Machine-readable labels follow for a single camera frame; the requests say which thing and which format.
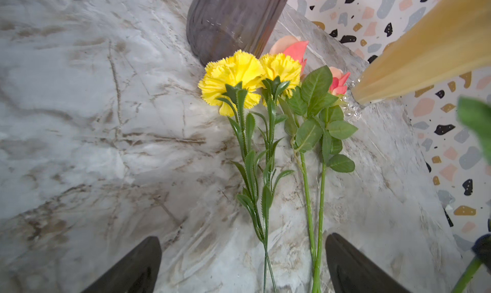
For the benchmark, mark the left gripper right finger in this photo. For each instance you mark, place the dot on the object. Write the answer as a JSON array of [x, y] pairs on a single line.
[[352, 271]]

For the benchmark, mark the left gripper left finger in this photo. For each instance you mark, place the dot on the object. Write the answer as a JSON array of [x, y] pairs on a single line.
[[136, 272]]

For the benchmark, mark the pink rose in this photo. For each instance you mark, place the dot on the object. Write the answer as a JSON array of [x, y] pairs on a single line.
[[295, 48], [324, 127], [474, 114]]

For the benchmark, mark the yellow carnation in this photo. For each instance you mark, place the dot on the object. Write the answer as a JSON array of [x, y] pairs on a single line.
[[233, 85], [282, 75]]

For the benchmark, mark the yellow ruffled glass vase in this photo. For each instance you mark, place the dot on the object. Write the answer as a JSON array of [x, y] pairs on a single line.
[[452, 39]]

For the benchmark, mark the purple glass vase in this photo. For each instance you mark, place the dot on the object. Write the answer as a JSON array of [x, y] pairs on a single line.
[[216, 29]]

